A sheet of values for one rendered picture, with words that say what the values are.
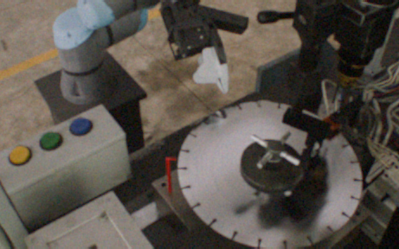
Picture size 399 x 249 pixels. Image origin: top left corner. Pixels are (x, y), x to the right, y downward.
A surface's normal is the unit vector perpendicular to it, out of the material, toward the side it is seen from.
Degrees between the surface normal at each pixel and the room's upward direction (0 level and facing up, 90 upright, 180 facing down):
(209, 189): 0
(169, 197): 0
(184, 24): 34
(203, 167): 0
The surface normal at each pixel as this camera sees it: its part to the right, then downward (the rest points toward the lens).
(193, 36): 0.23, -0.21
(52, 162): 0.00, -0.69
